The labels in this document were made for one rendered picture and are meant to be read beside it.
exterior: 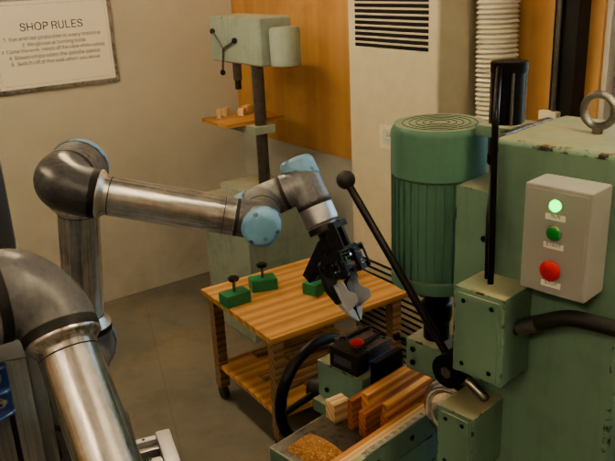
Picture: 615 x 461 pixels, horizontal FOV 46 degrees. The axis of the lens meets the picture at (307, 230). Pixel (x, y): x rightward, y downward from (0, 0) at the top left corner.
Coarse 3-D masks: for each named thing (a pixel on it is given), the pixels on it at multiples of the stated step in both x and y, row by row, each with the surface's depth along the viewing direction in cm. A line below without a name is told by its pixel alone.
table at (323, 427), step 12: (324, 408) 161; (324, 420) 150; (300, 432) 147; (312, 432) 146; (324, 432) 146; (336, 432) 146; (348, 432) 146; (276, 444) 143; (288, 444) 143; (336, 444) 142; (348, 444) 142; (420, 444) 142; (432, 444) 145; (276, 456) 141; (288, 456) 139; (408, 456) 139; (420, 456) 142; (432, 456) 146
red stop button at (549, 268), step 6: (540, 264) 103; (546, 264) 102; (552, 264) 102; (540, 270) 103; (546, 270) 102; (552, 270) 102; (558, 270) 101; (546, 276) 103; (552, 276) 102; (558, 276) 102
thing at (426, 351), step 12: (408, 336) 147; (420, 336) 147; (408, 348) 147; (420, 348) 145; (432, 348) 142; (408, 360) 148; (420, 360) 146; (432, 360) 143; (420, 372) 147; (432, 372) 144
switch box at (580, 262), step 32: (544, 192) 101; (576, 192) 97; (608, 192) 99; (544, 224) 102; (576, 224) 98; (608, 224) 101; (544, 256) 103; (576, 256) 100; (544, 288) 105; (576, 288) 101
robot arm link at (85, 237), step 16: (64, 144) 149; (80, 144) 149; (96, 160) 148; (64, 224) 151; (80, 224) 151; (96, 224) 154; (64, 240) 153; (80, 240) 152; (96, 240) 155; (64, 256) 154; (80, 256) 153; (96, 256) 156; (80, 272) 154; (96, 272) 157; (96, 288) 158; (96, 304) 159; (112, 336) 165; (112, 352) 165
